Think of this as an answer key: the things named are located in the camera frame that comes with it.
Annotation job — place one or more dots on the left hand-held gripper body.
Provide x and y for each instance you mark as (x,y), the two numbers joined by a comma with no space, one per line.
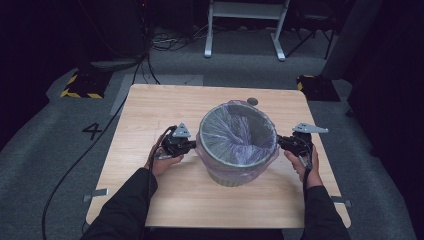
(175,145)

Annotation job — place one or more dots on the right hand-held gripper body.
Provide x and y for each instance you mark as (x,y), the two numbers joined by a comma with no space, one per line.
(300,145)

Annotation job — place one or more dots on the purple plastic bag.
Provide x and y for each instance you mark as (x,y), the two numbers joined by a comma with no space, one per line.
(240,140)

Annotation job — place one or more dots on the green ribbed bin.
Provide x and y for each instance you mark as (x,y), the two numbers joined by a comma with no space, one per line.
(233,182)

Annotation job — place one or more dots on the person's left hand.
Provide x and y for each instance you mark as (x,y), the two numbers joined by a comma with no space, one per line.
(160,165)

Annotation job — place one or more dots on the person's right hand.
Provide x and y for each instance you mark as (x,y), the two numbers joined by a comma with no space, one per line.
(308,173)

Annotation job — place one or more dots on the round grey table grommet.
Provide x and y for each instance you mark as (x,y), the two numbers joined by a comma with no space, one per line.
(252,101)

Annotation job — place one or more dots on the black yellow striped base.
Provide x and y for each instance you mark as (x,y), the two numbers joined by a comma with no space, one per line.
(318,88)
(86,85)

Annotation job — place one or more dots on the black tripod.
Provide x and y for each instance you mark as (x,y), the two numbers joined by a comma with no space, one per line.
(308,36)

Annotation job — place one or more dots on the grey column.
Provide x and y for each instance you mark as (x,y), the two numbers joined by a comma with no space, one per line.
(350,40)

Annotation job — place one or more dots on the black cabinet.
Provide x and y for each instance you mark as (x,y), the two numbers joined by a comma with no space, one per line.
(113,30)

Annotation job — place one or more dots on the grey metal table bracket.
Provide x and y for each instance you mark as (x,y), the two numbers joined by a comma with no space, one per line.
(96,193)
(341,200)

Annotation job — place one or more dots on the white metal stand frame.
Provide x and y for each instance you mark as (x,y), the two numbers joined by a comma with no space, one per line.
(246,10)

